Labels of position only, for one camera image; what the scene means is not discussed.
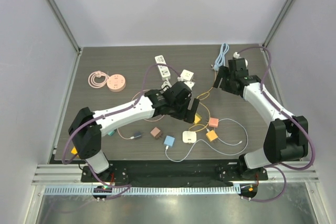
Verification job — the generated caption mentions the white cube socket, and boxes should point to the white cube socket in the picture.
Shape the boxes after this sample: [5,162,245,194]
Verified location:
[180,69,194,81]

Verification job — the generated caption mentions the yellow usb charger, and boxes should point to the yellow usb charger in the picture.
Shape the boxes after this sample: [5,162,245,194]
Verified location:
[194,113,202,125]

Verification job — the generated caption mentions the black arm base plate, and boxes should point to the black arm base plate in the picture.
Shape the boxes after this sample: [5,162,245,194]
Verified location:
[81,159,268,187]

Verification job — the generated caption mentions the yellow cube plug adapter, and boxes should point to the yellow cube plug adapter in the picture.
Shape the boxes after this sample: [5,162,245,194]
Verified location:
[71,147,78,155]

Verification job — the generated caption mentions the white power strip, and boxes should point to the white power strip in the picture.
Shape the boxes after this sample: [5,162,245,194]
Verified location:
[154,55,171,81]

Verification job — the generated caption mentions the thin white blue cable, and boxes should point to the thin white blue cable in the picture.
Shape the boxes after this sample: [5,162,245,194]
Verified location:
[164,118,249,163]

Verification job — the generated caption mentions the slotted cable duct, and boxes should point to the slotted cable duct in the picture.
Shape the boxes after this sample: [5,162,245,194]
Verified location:
[44,184,240,196]

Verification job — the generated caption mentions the yellow plug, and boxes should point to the yellow plug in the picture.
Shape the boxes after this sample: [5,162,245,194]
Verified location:
[206,130,218,143]

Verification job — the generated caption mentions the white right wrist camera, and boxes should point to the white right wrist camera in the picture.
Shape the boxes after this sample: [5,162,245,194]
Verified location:
[233,52,248,67]

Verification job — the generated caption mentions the thin pink charging cable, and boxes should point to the thin pink charging cable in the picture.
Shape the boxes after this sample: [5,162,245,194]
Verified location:
[117,89,163,141]

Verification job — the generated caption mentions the light blue strip cord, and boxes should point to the light blue strip cord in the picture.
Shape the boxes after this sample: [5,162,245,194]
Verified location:
[213,42,230,71]

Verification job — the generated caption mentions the white wall adapter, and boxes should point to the white wall adapter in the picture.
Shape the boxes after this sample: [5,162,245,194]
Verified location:
[182,131,197,144]

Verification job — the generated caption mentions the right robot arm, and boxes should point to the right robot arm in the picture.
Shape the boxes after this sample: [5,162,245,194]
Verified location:
[213,58,309,180]

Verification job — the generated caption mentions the round pink power socket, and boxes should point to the round pink power socket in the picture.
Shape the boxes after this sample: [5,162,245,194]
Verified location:
[107,74,126,92]

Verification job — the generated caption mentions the small pink charger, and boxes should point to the small pink charger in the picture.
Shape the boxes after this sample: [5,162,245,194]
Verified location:
[150,127,163,140]

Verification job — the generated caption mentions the light blue charger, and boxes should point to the light blue charger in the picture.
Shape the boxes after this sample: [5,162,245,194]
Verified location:
[163,135,175,148]

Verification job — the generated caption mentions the pink plug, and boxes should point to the pink plug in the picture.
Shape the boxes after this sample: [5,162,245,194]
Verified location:
[208,118,219,128]

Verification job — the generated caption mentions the dark grey charger plug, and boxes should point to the dark grey charger plug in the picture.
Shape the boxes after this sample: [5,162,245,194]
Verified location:
[133,132,143,139]

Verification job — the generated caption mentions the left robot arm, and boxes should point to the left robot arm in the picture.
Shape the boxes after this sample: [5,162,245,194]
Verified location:
[68,81,200,182]

